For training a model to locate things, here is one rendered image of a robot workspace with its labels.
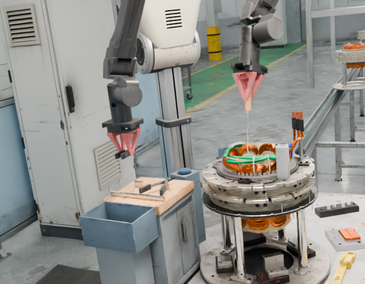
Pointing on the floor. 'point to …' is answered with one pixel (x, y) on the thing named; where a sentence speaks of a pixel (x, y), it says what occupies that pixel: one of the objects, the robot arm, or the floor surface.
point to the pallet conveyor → (334, 103)
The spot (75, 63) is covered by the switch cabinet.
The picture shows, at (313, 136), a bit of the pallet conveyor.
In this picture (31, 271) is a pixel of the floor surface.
